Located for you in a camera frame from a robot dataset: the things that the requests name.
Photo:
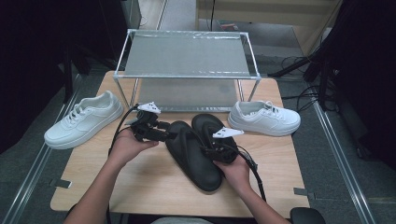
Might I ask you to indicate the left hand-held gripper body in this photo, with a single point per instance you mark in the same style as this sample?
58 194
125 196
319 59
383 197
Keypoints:
144 130

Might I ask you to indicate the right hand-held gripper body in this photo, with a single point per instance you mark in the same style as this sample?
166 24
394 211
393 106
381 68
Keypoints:
225 152

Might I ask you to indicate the black slipper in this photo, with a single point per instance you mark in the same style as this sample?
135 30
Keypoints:
193 161
205 124

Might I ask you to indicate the white sneaker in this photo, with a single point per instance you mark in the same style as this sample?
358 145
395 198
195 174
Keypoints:
264 121
87 121

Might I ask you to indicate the grey metal shoe rack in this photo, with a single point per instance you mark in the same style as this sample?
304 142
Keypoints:
186 56

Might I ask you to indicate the person's left hand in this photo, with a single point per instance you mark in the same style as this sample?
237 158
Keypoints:
127 146

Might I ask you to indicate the person's right hand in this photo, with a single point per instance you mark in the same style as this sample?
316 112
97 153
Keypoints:
238 174

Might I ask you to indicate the person's grey clothing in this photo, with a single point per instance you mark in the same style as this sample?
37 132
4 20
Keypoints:
180 221

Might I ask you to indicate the grey tape strip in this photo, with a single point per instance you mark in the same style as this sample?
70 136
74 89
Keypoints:
303 192
60 183

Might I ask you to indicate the black stand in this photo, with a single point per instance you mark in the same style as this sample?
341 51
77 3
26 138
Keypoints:
292 67
67 77

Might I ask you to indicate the black chair armrest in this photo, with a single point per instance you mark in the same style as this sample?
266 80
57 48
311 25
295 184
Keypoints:
308 216

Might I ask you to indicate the dark curtain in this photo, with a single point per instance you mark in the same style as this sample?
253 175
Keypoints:
367 77
31 62

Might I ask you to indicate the wooden cabinet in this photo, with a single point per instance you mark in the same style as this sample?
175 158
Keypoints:
280 12

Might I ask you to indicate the metal floor rail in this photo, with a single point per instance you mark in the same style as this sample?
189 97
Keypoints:
31 183
342 161

